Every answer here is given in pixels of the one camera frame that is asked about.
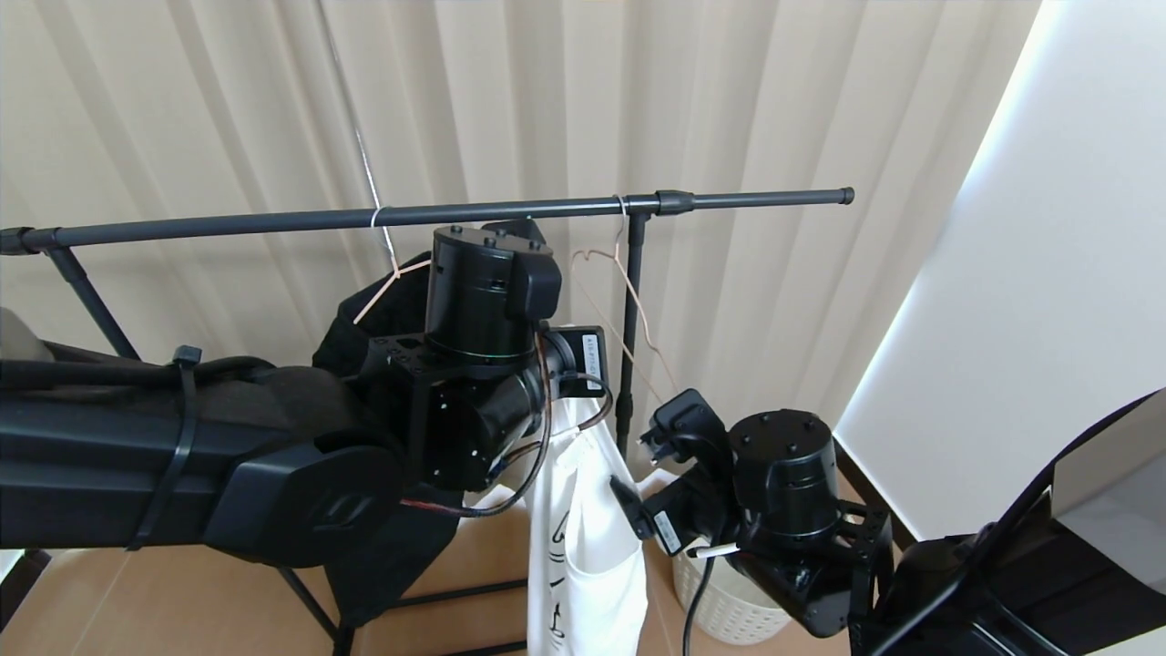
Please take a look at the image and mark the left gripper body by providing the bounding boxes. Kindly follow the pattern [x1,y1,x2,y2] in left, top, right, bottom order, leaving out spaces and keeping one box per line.
[496,326,609,447]

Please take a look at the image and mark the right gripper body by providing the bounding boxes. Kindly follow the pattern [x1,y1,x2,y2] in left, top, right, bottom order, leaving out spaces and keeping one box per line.
[638,474,892,639]

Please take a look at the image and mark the pink clothes hanger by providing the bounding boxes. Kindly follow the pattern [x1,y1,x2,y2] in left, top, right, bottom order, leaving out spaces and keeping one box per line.
[353,208,431,326]
[572,196,680,406]

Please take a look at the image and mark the white garment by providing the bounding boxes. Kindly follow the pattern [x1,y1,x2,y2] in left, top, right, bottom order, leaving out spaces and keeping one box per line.
[465,323,649,656]

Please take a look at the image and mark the black shorts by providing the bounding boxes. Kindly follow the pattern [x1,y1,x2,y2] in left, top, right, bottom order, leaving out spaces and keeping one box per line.
[312,255,467,630]

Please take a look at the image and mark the white laundry basket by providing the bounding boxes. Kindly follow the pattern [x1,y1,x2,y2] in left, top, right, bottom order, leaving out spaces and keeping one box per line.
[672,547,793,646]

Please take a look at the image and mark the black clothes rack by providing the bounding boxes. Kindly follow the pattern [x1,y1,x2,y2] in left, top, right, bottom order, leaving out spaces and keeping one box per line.
[0,189,854,656]

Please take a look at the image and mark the beige curtain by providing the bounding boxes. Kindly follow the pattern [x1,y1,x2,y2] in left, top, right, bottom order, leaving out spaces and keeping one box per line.
[0,0,1039,557]

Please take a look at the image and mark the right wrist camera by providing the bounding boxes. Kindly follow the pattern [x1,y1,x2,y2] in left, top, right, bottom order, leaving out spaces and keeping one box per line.
[640,389,731,477]

